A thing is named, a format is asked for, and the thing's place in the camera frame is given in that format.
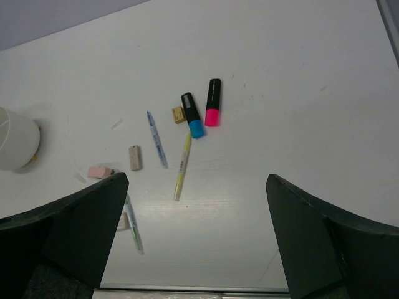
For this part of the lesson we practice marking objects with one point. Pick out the white staple box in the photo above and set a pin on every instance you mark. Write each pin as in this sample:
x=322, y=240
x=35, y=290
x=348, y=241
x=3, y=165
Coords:
x=123, y=223

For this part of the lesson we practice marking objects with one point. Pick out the small tan eraser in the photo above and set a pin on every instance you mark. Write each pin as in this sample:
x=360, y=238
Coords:
x=178, y=115

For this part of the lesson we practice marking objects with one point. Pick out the yellow clear pen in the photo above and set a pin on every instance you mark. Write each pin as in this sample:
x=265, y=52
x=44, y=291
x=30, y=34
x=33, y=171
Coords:
x=182, y=169

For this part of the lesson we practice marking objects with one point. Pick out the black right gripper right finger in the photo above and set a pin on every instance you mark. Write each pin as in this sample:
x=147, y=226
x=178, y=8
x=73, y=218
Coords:
x=328, y=252

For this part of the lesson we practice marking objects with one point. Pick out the pink capped black highlighter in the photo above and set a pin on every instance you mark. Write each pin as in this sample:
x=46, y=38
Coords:
x=212, y=114

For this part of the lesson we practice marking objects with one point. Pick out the beige long eraser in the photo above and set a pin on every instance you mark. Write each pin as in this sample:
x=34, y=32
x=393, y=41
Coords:
x=135, y=158

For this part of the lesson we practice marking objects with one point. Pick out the green clear pen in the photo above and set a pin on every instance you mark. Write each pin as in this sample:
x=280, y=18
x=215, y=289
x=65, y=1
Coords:
x=133, y=225

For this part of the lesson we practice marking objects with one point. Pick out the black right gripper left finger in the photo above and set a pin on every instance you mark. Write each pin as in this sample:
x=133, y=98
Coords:
x=60, y=249

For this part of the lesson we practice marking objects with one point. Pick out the blue clear pen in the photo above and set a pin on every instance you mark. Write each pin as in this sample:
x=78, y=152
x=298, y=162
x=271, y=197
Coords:
x=156, y=138

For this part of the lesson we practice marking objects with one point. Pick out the white round container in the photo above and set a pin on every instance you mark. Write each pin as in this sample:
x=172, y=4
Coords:
x=20, y=138

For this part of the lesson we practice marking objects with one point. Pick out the blue capped black highlighter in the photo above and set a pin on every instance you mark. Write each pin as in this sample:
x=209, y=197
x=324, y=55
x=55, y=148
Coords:
x=192, y=116

